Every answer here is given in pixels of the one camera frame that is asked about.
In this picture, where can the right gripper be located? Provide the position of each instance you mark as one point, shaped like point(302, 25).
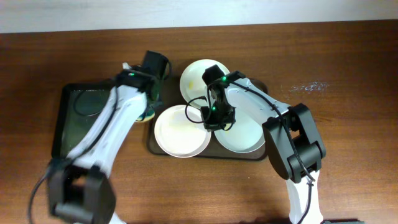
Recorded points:
point(211, 124)

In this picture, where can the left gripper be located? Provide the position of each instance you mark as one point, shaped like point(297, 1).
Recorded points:
point(157, 95)

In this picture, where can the green yellow sponge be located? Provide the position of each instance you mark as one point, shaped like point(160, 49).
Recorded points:
point(148, 114)

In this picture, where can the white plate top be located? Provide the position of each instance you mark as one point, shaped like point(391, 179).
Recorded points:
point(191, 82)

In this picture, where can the white plate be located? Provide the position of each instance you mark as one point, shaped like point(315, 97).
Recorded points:
point(178, 135)
point(191, 82)

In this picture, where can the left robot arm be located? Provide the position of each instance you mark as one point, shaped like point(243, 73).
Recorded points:
point(78, 185)

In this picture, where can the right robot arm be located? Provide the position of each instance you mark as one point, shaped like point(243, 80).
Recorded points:
point(293, 143)

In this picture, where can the brown serving tray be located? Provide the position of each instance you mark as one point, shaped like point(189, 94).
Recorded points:
point(172, 96)

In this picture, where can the black water tray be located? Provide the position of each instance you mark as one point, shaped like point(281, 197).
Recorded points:
point(80, 106)

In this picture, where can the pale green plate right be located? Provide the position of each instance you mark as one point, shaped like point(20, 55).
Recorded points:
point(245, 136)

